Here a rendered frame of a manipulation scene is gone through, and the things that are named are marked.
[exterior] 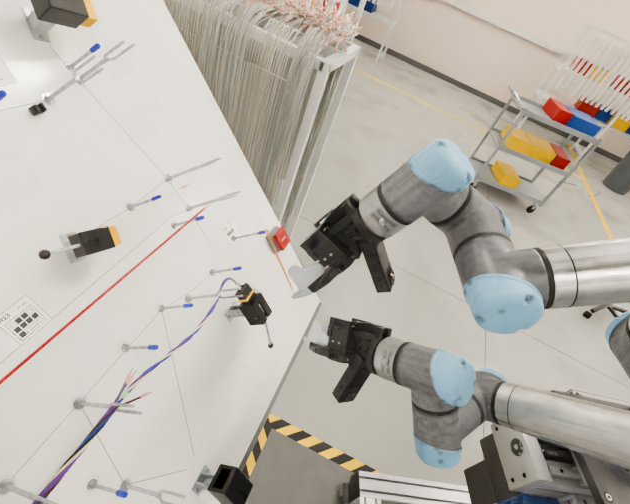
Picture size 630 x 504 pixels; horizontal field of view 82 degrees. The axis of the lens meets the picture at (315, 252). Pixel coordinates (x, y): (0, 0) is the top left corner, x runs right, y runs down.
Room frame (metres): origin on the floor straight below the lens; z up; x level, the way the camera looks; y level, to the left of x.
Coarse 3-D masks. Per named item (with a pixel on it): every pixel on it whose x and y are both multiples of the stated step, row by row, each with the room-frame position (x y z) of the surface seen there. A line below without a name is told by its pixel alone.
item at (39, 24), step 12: (36, 0) 0.49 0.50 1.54; (48, 0) 0.49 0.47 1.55; (60, 0) 0.50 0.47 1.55; (72, 0) 0.52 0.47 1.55; (24, 12) 0.52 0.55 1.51; (36, 12) 0.49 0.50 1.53; (48, 12) 0.49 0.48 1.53; (60, 12) 0.50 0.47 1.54; (72, 12) 0.51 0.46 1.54; (84, 12) 0.53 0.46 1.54; (36, 24) 0.51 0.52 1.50; (48, 24) 0.52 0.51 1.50; (60, 24) 0.51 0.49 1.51; (72, 24) 0.52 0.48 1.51; (36, 36) 0.51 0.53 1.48; (48, 36) 0.53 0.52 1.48
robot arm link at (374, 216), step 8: (376, 192) 0.47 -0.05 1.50; (360, 200) 0.48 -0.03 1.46; (368, 200) 0.46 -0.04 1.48; (376, 200) 0.46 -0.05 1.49; (360, 208) 0.46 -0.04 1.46; (368, 208) 0.45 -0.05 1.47; (376, 208) 0.45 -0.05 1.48; (360, 216) 0.46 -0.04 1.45; (368, 216) 0.45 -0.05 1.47; (376, 216) 0.45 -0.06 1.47; (384, 216) 0.45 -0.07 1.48; (368, 224) 0.44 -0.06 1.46; (376, 224) 0.44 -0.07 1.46; (384, 224) 0.44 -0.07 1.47; (392, 224) 0.44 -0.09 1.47; (400, 224) 0.45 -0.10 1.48; (376, 232) 0.44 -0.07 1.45; (384, 232) 0.44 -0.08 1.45; (392, 232) 0.45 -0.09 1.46
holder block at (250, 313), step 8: (256, 296) 0.50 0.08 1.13; (240, 304) 0.48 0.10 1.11; (248, 304) 0.47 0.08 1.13; (256, 304) 0.48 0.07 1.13; (264, 304) 0.50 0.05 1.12; (248, 312) 0.47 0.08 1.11; (256, 312) 0.47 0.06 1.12; (264, 312) 0.49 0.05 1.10; (248, 320) 0.47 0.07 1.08; (256, 320) 0.47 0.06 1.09; (264, 320) 0.47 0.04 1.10
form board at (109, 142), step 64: (0, 0) 0.50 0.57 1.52; (128, 0) 0.74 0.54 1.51; (64, 64) 0.52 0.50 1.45; (128, 64) 0.64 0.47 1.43; (192, 64) 0.82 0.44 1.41; (0, 128) 0.37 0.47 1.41; (64, 128) 0.45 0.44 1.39; (128, 128) 0.55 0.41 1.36; (192, 128) 0.70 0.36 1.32; (0, 192) 0.31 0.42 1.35; (64, 192) 0.37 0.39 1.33; (128, 192) 0.47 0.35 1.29; (192, 192) 0.60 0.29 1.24; (256, 192) 0.79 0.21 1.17; (0, 256) 0.25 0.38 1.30; (64, 256) 0.31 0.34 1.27; (128, 256) 0.39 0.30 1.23; (192, 256) 0.50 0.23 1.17; (256, 256) 0.66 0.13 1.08; (64, 320) 0.24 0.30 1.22; (128, 320) 0.31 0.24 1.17; (192, 320) 0.40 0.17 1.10; (0, 384) 0.14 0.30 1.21; (64, 384) 0.18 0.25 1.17; (128, 384) 0.24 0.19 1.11; (192, 384) 0.31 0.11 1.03; (256, 384) 0.42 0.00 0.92; (0, 448) 0.09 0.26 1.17; (64, 448) 0.12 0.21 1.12; (128, 448) 0.17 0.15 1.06; (192, 448) 0.23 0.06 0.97
